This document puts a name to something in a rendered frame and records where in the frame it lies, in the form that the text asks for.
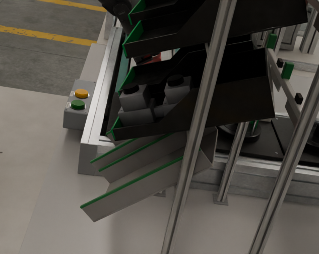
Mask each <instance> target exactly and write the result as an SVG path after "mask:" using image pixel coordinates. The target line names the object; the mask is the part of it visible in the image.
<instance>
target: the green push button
mask: <svg viewBox="0 0 319 254"><path fill-rule="evenodd" d="M71 107H72V108H74V109H83V108H84V107H85V102H83V101H82V100H73V101H72V102H71Z"/></svg>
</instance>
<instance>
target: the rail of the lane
mask: <svg viewBox="0 0 319 254"><path fill-rule="evenodd" d="M121 36H122V28H120V27H118V29H117V28H116V27H113V26H112V28H111V31H110V35H109V39H108V43H107V47H106V50H105V54H104V58H103V61H102V65H101V69H100V72H99V76H98V80H97V83H96V87H95V91H94V95H93V98H92V102H91V106H90V109H89V113H88V117H87V120H86V124H85V128H84V131H83V135H82V139H81V143H80V153H79V164H78V174H85V175H93V176H94V173H95V167H94V166H93V165H92V164H91V163H90V161H92V160H93V159H95V158H96V156H97V148H98V142H99V137H100V136H102V135H103V130H104V125H105V121H107V117H108V112H109V106H108V105H109V100H110V95H111V90H112V85H113V80H114V75H115V71H116V66H117V61H118V56H119V51H120V44H121Z"/></svg>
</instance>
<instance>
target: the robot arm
mask: <svg viewBox="0 0 319 254"><path fill-rule="evenodd" d="M98 1H100V2H101V3H102V6H103V7H104V8H105V9H106V10H107V11H108V12H110V13H111V14H112V15H113V16H115V17H118V19H119V21H120V23H121V25H122V27H123V29H124V31H125V33H126V34H127V37H128V36H129V35H130V33H131V32H132V30H133V29H134V28H135V26H134V27H132V26H131V24H130V20H129V17H128V14H129V13H130V12H131V10H132V9H133V8H134V7H135V5H136V4H137V3H138V2H139V1H140V0H98ZM156 55H157V56H156ZM152 56H154V57H152ZM133 59H134V61H135V62H136V65H137V66H139V65H144V64H149V63H153V62H158V61H161V52H158V53H153V54H148V55H142V56H137V57H133Z"/></svg>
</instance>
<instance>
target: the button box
mask: <svg viewBox="0 0 319 254"><path fill-rule="evenodd" d="M95 87H96V82H92V81H86V80H79V79H75V82H74V84H73V87H72V90H71V92H70V95H69V98H68V101H67V103H66V106H65V109H64V111H63V125H62V127H63V128H66V129H74V130H81V131H83V130H84V128H85V124H86V120H87V117H88V113H89V109H90V106H91V102H92V98H93V95H94V91H95ZM77 89H85V90H87V91H88V96H87V97H85V98H80V97H77V96H76V95H75V91H76V90H77ZM73 100H82V101H83V102H85V107H84V108H83V109H74V108H72V107H71V102H72V101H73Z"/></svg>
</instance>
